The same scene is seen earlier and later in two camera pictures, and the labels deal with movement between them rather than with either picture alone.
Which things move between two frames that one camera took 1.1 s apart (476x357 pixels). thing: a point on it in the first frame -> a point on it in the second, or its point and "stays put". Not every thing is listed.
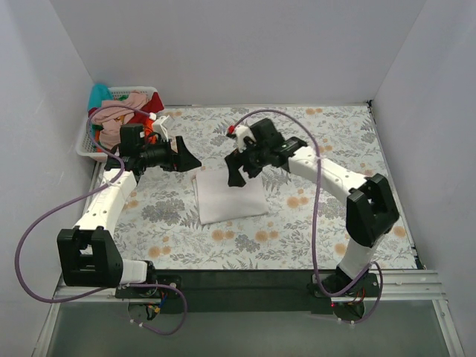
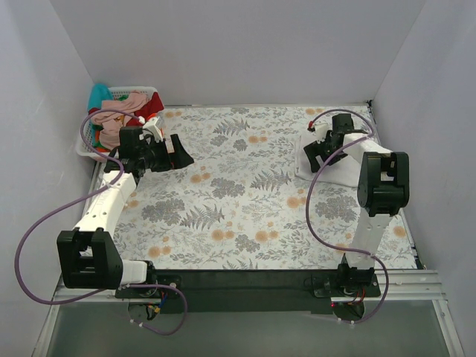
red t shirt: [152, 106] stays put
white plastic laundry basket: [84, 147] stays put
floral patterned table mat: [307, 224] stays put
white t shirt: [219, 201] -> [346, 171]
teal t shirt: [99, 92] stays put
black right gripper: [240, 163] -> [325, 147]
